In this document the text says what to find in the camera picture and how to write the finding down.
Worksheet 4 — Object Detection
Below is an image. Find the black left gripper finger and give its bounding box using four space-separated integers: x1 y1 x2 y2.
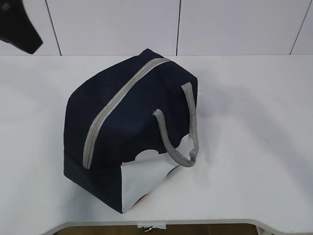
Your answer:
0 0 43 54

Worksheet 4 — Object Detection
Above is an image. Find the navy blue lunch bag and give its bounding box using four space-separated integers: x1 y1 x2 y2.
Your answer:
64 49 199 213

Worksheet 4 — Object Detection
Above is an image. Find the white tape on table edge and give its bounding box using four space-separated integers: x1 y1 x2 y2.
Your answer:
137 220 166 232

